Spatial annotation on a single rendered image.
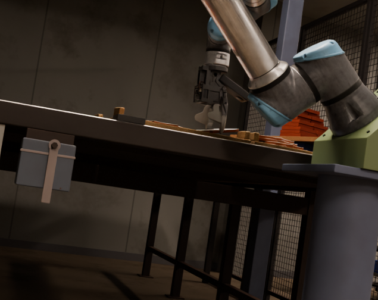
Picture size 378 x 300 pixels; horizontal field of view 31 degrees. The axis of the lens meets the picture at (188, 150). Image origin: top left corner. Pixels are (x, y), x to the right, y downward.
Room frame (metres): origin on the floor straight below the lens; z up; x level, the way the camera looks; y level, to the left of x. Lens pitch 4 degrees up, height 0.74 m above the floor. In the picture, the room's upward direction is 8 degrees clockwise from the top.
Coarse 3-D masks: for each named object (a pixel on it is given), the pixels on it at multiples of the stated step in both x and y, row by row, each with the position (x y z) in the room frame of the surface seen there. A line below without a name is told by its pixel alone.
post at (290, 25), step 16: (288, 0) 4.01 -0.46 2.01; (288, 16) 4.00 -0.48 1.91; (288, 32) 4.00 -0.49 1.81; (288, 48) 4.01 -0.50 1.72; (272, 128) 4.00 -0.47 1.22; (256, 208) 4.05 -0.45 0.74; (256, 224) 4.01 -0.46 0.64; (272, 224) 4.02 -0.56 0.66; (256, 240) 4.00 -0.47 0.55; (256, 256) 4.00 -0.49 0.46; (256, 272) 4.00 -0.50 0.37; (256, 288) 4.01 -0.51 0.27
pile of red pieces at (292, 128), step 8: (304, 112) 2.97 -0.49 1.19; (312, 112) 2.99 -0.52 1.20; (296, 120) 2.93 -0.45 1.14; (304, 120) 2.96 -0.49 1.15; (312, 120) 2.99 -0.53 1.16; (320, 120) 3.01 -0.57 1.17; (288, 128) 2.96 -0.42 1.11; (296, 128) 2.92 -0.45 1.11; (304, 128) 2.92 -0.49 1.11; (312, 128) 2.97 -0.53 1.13; (320, 128) 3.00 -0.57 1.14; (304, 136) 2.91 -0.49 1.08; (312, 136) 2.96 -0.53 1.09
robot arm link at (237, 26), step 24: (216, 0) 1.57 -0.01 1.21; (240, 0) 1.59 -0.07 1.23; (216, 24) 1.63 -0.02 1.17; (240, 24) 1.59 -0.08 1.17; (240, 48) 1.62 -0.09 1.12; (264, 48) 1.63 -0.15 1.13; (264, 72) 1.64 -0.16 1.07; (288, 72) 1.66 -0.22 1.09; (264, 96) 1.67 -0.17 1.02; (288, 96) 1.66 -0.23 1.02; (312, 96) 1.67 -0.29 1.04; (288, 120) 1.70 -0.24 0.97
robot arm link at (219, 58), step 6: (210, 54) 2.01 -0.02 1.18; (216, 54) 2.00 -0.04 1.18; (222, 54) 2.00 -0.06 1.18; (228, 54) 2.02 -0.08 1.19; (210, 60) 2.01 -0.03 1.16; (216, 60) 2.00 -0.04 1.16; (222, 60) 2.00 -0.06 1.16; (228, 60) 2.02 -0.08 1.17; (222, 66) 2.01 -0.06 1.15; (228, 66) 2.03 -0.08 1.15
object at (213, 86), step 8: (200, 72) 2.02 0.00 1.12; (208, 72) 2.01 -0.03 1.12; (216, 72) 2.02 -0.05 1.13; (224, 72) 2.04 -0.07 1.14; (200, 80) 2.02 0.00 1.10; (208, 80) 2.01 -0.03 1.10; (216, 80) 2.02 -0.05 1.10; (200, 88) 2.00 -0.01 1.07; (208, 88) 2.00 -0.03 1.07; (216, 88) 2.00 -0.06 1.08; (224, 88) 2.02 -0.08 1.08; (200, 96) 2.00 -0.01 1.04; (208, 96) 2.00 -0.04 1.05; (216, 96) 2.01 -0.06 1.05; (200, 104) 2.05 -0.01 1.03; (208, 104) 2.05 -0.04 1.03
